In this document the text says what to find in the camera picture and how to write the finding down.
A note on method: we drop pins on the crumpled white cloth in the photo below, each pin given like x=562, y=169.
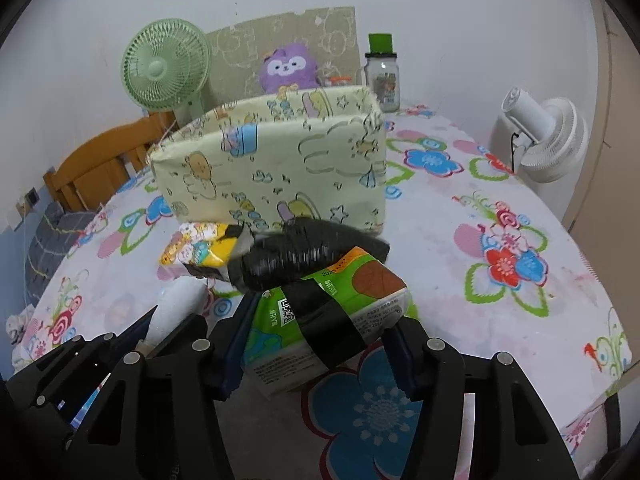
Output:
x=17, y=325

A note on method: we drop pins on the green desk fan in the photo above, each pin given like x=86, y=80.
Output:
x=160, y=67

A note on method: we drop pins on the black wall outlet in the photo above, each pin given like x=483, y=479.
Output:
x=33, y=196

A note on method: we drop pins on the floral tablecloth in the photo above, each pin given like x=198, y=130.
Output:
x=440, y=240

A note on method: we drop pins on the clear water bottle green lid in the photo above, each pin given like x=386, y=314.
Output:
x=382, y=85

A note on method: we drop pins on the beige door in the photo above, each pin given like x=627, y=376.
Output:
x=610, y=160

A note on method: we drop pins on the green printed fabric storage box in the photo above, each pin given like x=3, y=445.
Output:
x=250, y=175

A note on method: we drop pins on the white wall socket plate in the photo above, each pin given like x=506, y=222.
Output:
x=21, y=210

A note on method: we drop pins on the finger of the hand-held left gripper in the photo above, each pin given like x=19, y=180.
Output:
x=180, y=332
x=130, y=329

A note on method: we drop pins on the purple plush toy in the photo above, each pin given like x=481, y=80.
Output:
x=290, y=65

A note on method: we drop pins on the wooden bed headboard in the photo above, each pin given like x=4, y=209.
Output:
x=85, y=165

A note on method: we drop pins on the green tissue pack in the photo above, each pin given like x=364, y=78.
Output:
x=285, y=360

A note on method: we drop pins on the green patterned board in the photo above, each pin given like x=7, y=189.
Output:
x=240, y=40

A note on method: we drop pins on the white standing fan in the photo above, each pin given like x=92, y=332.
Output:
x=555, y=140

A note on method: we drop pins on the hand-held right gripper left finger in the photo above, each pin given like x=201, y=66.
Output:
x=239, y=345

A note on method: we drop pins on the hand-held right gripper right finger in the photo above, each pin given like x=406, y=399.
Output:
x=400, y=365

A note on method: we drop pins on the grey plaid pillow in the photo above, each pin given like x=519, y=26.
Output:
x=55, y=240

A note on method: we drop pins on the black pouch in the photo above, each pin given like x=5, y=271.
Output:
x=300, y=255

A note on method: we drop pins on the yellow printed packet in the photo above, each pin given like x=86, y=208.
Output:
x=200, y=252

